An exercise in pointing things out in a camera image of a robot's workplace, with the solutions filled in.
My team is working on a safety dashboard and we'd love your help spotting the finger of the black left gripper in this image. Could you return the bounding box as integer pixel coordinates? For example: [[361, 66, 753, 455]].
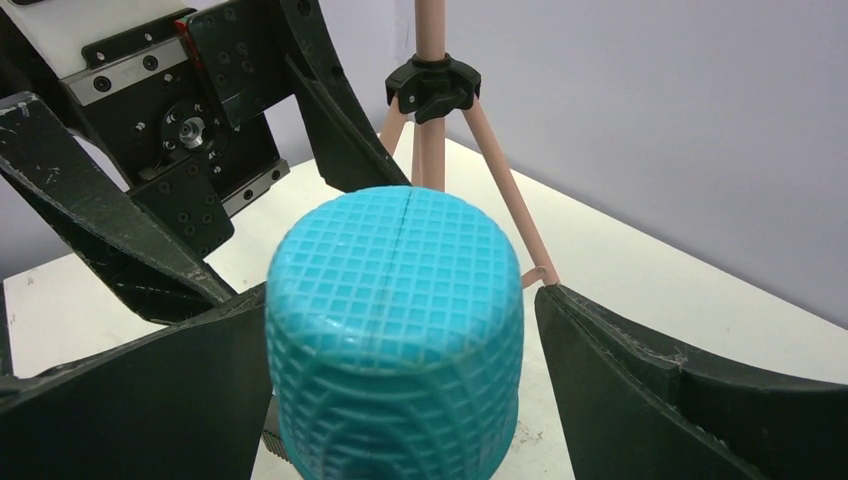
[[1, 92, 235, 324], [278, 0, 410, 193]]

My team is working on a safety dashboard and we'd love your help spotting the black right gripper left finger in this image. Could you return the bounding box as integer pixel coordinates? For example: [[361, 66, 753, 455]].
[[1, 286, 272, 479]]

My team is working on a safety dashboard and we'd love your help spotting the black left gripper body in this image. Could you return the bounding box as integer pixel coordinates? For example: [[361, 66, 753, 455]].
[[1, 1, 292, 256]]

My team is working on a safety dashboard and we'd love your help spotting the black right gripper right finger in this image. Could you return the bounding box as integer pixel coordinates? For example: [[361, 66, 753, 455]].
[[534, 285, 847, 479]]

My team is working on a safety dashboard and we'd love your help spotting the pink perforated music stand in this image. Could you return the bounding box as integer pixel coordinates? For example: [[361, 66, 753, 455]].
[[377, 0, 563, 291]]

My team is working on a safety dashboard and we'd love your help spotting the turquoise toy microphone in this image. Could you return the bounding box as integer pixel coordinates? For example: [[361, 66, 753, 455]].
[[265, 186, 525, 479]]

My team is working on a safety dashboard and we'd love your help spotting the black microphone stand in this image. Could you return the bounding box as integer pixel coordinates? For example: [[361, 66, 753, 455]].
[[261, 395, 290, 462]]

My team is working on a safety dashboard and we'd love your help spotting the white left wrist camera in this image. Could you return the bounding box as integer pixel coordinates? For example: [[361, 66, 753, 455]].
[[1, 0, 186, 77]]

